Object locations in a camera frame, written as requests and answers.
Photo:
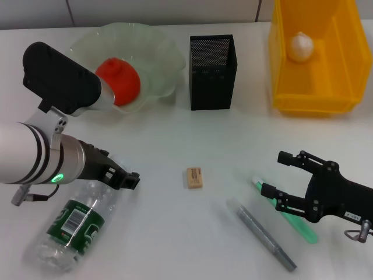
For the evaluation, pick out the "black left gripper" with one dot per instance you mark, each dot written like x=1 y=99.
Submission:
x=93 y=163

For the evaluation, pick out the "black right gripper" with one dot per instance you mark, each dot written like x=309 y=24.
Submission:
x=329 y=195

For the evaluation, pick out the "green pen with white cap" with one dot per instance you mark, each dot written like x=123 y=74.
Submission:
x=306 y=233

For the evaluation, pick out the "grey marker pen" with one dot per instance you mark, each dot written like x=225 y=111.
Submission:
x=256 y=230

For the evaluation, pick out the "clear green-labelled water bottle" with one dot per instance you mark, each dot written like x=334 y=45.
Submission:
x=78 y=224

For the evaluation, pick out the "tan eraser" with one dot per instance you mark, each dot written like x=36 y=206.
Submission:
x=194 y=178

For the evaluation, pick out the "orange fruit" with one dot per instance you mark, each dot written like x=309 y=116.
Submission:
x=128 y=81

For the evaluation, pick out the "white paper ball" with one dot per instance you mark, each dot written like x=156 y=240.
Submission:
x=301 y=48

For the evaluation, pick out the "black mesh pen holder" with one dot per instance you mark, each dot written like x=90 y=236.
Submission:
x=211 y=90

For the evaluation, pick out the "green glass fruit plate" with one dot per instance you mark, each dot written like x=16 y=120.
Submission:
x=157 y=58

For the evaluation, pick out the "yellow plastic bin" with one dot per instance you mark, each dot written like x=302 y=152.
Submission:
x=314 y=96

